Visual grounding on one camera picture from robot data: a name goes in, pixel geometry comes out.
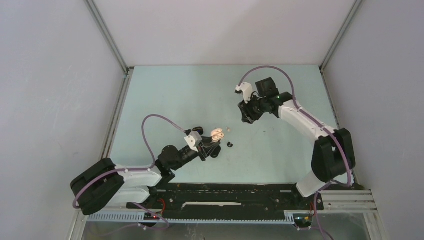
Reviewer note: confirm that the beige earbud charging case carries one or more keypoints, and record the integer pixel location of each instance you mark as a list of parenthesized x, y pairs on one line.
[(217, 134)]

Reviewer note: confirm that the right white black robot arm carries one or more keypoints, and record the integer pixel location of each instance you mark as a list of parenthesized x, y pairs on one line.
[(333, 152)]

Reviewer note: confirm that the white slotted cable duct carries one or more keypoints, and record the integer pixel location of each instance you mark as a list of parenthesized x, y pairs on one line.
[(185, 217)]

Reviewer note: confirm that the left controller board red led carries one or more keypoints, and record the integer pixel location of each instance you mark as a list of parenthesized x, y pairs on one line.
[(150, 217)]

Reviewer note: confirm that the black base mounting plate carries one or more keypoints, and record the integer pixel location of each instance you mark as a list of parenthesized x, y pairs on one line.
[(240, 201)]

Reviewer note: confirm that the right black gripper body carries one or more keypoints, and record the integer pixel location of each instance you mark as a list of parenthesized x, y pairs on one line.
[(256, 107)]

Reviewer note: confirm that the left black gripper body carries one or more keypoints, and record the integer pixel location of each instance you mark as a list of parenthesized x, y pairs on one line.
[(201, 148)]

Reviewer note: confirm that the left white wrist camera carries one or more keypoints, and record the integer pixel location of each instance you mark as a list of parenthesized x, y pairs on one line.
[(193, 140)]

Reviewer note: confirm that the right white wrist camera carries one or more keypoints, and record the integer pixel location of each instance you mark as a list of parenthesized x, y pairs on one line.
[(246, 90)]

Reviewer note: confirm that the right controller board green led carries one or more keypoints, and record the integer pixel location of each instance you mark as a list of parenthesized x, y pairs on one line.
[(302, 219)]

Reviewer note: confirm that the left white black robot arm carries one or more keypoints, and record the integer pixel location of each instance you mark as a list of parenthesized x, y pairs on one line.
[(107, 184)]

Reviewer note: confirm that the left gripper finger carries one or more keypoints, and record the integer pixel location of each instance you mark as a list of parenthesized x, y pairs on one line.
[(207, 141), (210, 148)]

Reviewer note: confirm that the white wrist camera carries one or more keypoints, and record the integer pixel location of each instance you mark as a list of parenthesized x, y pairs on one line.
[(246, 90), (193, 140)]

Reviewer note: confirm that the aluminium frame rail front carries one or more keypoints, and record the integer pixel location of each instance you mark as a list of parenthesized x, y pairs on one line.
[(333, 201)]

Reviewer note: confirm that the left aluminium corner post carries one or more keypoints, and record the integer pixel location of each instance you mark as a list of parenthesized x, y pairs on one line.
[(106, 33)]

